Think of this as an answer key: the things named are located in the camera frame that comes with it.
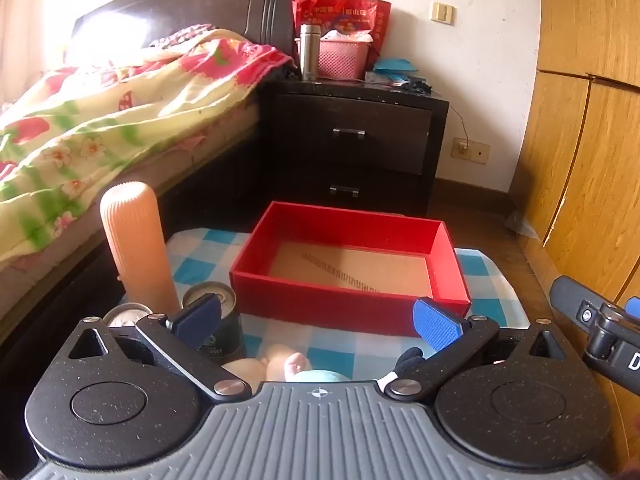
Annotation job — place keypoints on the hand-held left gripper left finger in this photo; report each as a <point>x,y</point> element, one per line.
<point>200,321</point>

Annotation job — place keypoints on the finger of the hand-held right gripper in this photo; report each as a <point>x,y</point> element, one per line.
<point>633,307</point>
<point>570,297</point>

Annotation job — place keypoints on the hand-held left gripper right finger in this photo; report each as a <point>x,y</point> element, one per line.
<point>435,325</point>

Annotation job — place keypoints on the white bear plush with hat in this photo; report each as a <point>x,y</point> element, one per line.
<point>410,360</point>

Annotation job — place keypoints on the pink pig plush toy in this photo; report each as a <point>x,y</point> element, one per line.
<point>281,365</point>

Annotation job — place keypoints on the red cardboard box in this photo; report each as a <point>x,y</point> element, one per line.
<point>325,305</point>

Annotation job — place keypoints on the dark green drink can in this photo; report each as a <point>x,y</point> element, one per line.
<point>227,337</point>

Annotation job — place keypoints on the purple yellow drink can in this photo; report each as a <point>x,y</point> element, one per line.
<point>125,316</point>

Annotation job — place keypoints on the clear plastic bag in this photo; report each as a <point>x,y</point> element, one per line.
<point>522,225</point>

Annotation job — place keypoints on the peach ribbed bottle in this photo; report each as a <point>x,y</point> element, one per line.
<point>135,240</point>

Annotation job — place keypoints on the blue white checkered cloth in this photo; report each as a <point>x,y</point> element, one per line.
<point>330,345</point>

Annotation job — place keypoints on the dark wooden bed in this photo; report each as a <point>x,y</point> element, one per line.
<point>210,205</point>

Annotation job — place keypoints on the dark nightstand drawer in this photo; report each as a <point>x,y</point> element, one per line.
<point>310,135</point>
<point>380,192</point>

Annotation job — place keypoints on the wooden wardrobe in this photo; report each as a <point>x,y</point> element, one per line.
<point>585,135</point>

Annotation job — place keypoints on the dark wooden nightstand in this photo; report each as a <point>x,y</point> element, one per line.
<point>350,160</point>

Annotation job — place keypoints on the floral blanket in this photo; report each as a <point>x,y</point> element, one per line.
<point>125,110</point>

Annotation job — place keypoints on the blue cloth item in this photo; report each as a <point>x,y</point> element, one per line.
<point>395,64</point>

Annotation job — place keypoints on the pink plastic basket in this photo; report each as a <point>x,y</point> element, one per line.
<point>342,57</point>

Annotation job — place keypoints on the steel thermos flask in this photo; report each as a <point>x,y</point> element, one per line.
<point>309,55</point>

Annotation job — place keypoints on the red plastic bag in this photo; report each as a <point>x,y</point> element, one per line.
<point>345,15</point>

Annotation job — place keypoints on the beige wall socket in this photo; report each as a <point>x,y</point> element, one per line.
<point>472,151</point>

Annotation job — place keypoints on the beige light switch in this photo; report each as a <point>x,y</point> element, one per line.
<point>443,12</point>

